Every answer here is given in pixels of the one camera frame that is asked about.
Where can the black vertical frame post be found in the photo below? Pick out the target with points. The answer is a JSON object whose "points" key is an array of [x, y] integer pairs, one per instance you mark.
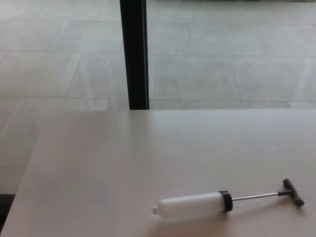
{"points": [[134, 49]]}

